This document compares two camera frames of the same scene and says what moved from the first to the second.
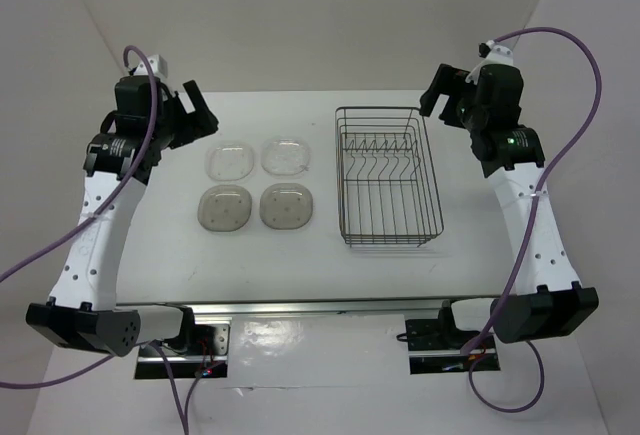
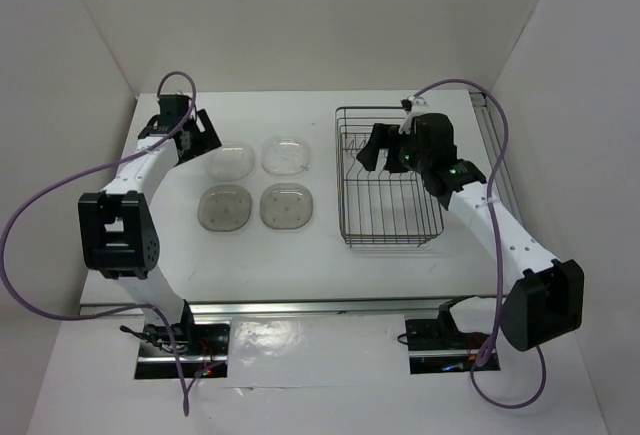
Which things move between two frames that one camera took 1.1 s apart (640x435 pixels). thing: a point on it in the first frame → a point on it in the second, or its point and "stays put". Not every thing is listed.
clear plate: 285,157 stays put
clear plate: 229,162 stays put
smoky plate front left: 225,208 stays put
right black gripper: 441,83 → 381,137
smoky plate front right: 286,206 stays put
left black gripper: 192,128 → 205,140
